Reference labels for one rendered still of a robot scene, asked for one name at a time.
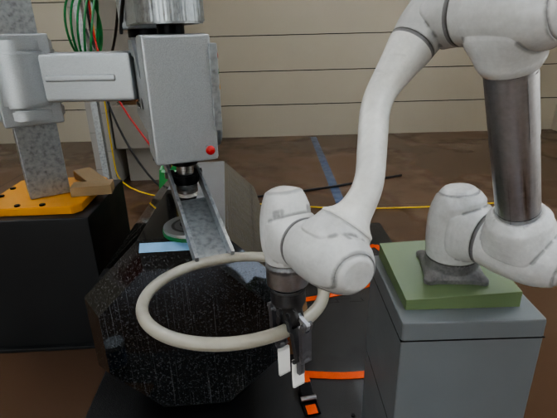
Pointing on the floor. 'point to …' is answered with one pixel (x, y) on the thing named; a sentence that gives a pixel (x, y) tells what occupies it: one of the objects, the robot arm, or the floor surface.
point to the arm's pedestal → (448, 357)
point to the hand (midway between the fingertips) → (291, 366)
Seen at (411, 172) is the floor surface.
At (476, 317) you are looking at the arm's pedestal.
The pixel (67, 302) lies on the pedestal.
